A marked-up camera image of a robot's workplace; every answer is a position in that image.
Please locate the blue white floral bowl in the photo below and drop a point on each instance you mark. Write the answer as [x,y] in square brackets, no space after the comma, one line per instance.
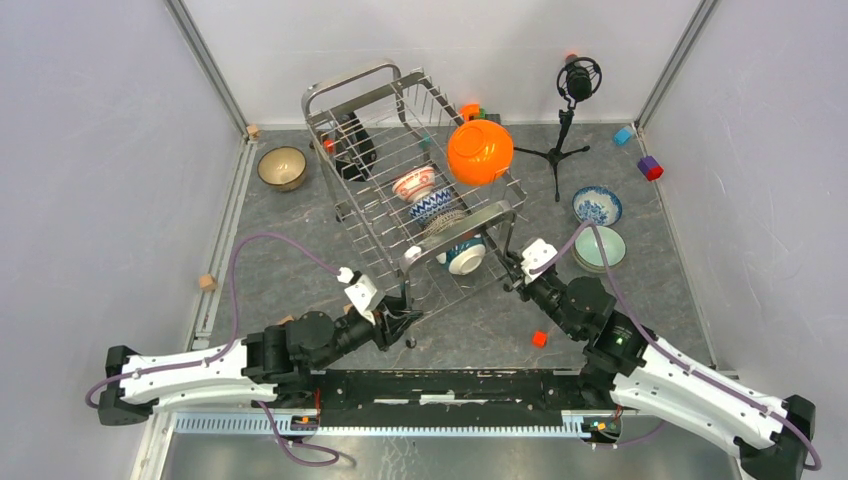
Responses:
[598,204]

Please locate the black bowl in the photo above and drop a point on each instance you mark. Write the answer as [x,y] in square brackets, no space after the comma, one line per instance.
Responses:
[355,152]

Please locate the orange cube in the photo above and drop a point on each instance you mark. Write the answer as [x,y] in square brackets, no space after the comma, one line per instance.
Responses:
[539,339]

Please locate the light blue block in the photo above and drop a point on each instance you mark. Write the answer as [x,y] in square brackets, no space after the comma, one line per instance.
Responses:
[624,135]

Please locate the teal white cup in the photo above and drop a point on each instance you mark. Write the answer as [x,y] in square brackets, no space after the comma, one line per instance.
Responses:
[464,258]

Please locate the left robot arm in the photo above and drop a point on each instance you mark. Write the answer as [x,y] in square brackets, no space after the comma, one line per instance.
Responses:
[275,365]

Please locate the blue zigzag patterned bowl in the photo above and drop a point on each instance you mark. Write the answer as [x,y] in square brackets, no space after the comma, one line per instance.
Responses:
[430,205]

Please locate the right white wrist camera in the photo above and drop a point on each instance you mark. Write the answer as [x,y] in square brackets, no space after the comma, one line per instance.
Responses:
[535,254]

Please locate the dark patterned bowl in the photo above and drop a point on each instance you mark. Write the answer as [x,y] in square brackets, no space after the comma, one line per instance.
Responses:
[442,221]

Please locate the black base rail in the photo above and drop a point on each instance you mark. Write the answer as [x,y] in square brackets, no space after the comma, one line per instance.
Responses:
[443,398]

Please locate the pink patterned bowl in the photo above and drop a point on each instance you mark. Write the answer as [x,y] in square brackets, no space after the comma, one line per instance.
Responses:
[415,184]

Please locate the brown glazed bowl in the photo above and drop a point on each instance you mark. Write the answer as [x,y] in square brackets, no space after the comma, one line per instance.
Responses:
[283,168]

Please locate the celadon green bowl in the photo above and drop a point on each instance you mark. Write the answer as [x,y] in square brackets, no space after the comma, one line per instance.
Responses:
[586,255]

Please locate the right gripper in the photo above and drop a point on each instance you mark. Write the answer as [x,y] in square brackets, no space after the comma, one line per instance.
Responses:
[518,281]

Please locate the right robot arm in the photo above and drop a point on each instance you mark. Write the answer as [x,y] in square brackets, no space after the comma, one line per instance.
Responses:
[632,367]

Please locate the purple and red block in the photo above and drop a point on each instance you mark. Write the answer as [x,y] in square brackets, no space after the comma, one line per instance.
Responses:
[650,168]

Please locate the steel two-tier dish rack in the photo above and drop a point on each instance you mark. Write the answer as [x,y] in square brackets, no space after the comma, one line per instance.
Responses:
[427,240]

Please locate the tan wooden cube left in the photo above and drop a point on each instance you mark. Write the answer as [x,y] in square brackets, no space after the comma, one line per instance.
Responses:
[207,283]

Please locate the black microphone on tripod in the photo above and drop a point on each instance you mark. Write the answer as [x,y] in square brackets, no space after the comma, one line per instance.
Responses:
[578,80]

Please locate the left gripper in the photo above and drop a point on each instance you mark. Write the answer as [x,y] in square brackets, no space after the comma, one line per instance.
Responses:
[391,319]

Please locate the orange arch brick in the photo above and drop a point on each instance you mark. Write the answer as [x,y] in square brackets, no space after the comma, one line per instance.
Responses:
[469,112]

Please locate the tan wooden cube corner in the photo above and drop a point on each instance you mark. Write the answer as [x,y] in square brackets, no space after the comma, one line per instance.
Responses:
[252,132]

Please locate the orange plastic bowl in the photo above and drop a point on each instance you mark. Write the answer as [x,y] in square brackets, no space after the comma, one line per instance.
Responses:
[479,152]

